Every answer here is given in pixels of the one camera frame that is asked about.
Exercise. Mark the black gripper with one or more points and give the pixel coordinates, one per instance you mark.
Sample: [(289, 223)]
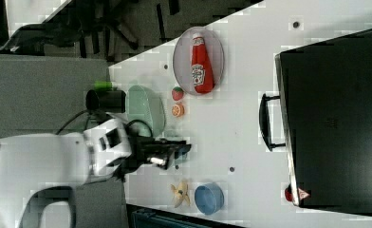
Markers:
[(147, 150)]

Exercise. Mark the black toaster oven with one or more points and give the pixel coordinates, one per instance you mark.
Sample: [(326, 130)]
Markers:
[(325, 97)]

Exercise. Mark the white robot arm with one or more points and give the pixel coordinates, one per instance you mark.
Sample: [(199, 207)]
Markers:
[(37, 170)]

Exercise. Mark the toy orange slice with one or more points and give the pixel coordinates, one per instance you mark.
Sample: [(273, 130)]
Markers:
[(178, 110)]

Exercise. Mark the toy strawberry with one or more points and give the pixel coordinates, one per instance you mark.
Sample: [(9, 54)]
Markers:
[(177, 93)]

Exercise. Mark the green perforated colander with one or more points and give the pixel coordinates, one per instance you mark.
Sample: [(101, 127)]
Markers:
[(142, 103)]

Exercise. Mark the blue bowl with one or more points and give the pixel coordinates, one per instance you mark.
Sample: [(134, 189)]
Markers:
[(209, 198)]

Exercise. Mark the red plush ketchup bottle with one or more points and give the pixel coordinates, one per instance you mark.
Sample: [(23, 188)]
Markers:
[(201, 68)]

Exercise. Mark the dark crate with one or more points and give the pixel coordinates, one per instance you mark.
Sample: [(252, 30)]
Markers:
[(142, 217)]

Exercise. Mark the black cylinder cup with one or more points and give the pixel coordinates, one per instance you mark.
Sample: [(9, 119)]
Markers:
[(109, 100)]

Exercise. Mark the grey round plate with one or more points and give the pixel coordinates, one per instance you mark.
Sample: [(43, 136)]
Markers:
[(183, 57)]

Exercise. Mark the green cup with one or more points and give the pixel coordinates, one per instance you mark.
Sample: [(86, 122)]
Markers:
[(102, 86)]

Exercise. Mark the red toy pepper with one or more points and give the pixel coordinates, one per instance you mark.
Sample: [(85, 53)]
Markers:
[(288, 194)]

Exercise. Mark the dark office chair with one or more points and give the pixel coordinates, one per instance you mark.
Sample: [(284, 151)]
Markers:
[(62, 22)]

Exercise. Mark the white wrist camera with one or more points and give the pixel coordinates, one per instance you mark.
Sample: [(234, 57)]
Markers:
[(109, 141)]

